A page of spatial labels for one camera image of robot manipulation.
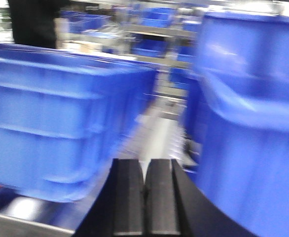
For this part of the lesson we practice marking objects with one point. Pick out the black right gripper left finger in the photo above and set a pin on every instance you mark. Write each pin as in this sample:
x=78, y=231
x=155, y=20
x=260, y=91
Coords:
x=118, y=210

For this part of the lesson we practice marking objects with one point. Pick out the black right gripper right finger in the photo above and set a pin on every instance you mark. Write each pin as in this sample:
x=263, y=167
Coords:
x=175, y=207

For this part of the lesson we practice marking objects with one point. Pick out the blue bin left lower shelf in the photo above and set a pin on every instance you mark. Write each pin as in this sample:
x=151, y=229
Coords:
x=62, y=115

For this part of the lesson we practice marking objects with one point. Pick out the blue bin shelf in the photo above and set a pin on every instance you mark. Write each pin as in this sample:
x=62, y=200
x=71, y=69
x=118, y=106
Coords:
x=62, y=115
x=242, y=119

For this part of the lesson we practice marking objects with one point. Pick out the blue bin centre lower shelf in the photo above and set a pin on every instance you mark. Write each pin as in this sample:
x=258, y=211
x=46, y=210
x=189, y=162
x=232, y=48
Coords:
x=242, y=119

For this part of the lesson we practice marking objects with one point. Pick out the person in black clothing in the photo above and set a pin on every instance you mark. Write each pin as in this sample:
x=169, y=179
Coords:
x=33, y=21

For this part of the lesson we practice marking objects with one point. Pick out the stainless steel shelf rail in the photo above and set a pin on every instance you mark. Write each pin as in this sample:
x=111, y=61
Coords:
x=14, y=227

